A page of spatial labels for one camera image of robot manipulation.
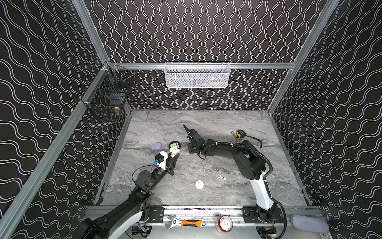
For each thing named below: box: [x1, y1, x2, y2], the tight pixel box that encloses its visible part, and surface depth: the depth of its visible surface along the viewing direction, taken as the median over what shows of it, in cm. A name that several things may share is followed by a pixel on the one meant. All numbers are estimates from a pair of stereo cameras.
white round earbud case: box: [194, 179, 205, 190], surface depth 85 cm
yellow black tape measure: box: [235, 129, 263, 149], surface depth 105 cm
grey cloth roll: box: [290, 214, 330, 235], surface depth 72 cm
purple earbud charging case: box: [153, 141, 163, 150], surface depth 102 cm
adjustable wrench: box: [164, 215, 183, 230], surface depth 74 cm
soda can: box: [215, 215, 234, 234], surface depth 65 cm
